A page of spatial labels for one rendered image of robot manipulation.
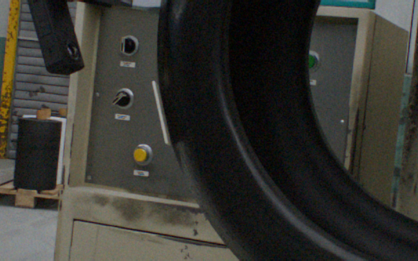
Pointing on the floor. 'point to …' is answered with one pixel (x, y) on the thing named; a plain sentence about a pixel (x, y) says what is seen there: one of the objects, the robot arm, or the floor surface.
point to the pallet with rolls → (32, 163)
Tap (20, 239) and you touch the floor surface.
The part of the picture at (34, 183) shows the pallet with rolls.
